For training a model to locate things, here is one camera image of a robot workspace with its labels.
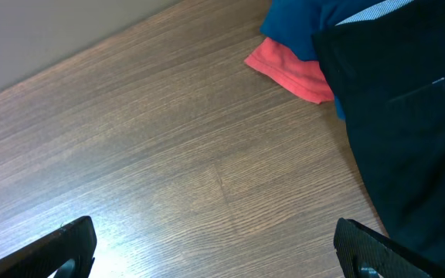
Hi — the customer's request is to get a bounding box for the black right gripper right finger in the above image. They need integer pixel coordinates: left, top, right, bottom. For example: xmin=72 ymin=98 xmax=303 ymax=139
xmin=334 ymin=218 xmax=445 ymax=278

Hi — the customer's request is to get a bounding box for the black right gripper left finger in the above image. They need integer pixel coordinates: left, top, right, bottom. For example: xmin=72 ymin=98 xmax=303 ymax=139
xmin=0 ymin=215 xmax=97 ymax=278

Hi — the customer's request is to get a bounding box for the black garment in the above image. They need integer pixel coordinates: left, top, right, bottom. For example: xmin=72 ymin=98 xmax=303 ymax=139
xmin=313 ymin=0 xmax=445 ymax=268

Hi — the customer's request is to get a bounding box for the blue garment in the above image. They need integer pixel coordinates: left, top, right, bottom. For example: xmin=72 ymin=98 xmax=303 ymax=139
xmin=260 ymin=0 xmax=400 ymax=120

